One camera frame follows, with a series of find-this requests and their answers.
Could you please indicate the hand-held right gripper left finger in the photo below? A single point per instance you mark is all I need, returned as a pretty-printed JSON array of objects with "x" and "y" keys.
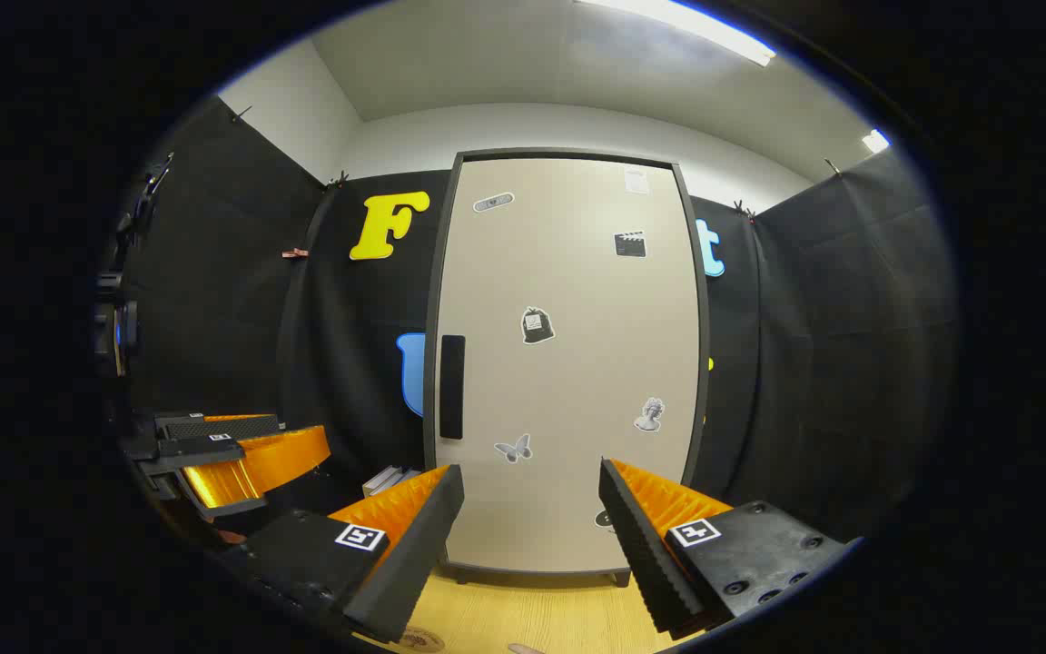
[{"x": 414, "y": 563}]

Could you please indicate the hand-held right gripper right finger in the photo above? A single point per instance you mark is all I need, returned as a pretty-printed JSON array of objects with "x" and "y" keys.
[{"x": 646, "y": 563}]

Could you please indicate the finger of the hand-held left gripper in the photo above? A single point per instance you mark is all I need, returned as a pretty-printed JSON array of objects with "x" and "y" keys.
[
  {"x": 223, "y": 425},
  {"x": 260, "y": 463}
]

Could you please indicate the grey cabinet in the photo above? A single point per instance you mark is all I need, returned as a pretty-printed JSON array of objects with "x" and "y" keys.
[{"x": 705, "y": 363}]

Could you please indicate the blue-grey spine book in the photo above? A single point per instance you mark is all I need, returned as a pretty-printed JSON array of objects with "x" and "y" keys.
[{"x": 407, "y": 476}]

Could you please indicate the white spine book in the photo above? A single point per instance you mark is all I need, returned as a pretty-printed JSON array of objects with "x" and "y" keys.
[{"x": 376, "y": 481}]

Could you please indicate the black backdrop cloth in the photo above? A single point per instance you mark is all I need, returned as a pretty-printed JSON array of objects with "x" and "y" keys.
[{"x": 214, "y": 272}]

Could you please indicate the reddish clip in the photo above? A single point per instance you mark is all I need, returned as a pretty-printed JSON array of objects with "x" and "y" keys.
[{"x": 294, "y": 253}]

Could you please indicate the small ceiling light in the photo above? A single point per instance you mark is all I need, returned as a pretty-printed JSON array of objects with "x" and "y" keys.
[{"x": 875, "y": 141}]

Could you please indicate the long ceiling light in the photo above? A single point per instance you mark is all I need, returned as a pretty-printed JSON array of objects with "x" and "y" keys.
[{"x": 686, "y": 23}]

